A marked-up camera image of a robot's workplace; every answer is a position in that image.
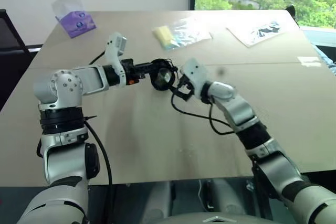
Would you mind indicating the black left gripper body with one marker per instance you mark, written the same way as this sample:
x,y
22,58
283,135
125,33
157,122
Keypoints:
x,y
130,73

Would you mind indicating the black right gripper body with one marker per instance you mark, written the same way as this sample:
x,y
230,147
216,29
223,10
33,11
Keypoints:
x,y
187,85

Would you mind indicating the metal cup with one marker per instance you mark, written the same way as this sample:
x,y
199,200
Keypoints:
x,y
165,76

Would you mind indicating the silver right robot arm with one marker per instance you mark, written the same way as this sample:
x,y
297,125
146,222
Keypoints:
x,y
241,108

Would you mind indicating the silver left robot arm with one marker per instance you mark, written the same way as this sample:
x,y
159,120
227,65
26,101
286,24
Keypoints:
x,y
68,82

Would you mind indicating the yellow sponge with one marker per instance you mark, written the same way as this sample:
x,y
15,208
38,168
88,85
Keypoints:
x,y
164,35

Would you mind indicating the clear plastic bag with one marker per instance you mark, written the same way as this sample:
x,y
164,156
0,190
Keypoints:
x,y
189,33

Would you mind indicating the purple tissue box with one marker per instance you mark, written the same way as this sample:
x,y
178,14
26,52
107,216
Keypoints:
x,y
76,23

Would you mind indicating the clear bag with black print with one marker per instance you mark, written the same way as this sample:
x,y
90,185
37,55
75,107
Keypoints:
x,y
258,33

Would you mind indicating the black chair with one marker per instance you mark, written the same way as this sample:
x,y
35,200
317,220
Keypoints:
x,y
11,53

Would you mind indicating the clear tape strip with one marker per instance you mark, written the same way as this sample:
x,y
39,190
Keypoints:
x,y
309,62

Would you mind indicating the black clamp at table edge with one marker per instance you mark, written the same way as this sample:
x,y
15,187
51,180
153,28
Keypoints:
x,y
291,10

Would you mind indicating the silver robot chest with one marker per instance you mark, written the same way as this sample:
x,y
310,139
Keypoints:
x,y
215,219

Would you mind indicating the blue patterned cloth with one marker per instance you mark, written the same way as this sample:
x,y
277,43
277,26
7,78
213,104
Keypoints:
x,y
328,58

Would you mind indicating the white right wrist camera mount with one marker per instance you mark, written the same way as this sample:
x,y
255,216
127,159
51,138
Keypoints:
x,y
195,72

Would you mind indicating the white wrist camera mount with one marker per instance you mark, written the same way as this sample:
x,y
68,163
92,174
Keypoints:
x,y
195,72
114,51

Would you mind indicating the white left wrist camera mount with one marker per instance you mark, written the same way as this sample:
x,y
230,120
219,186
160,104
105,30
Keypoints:
x,y
114,51

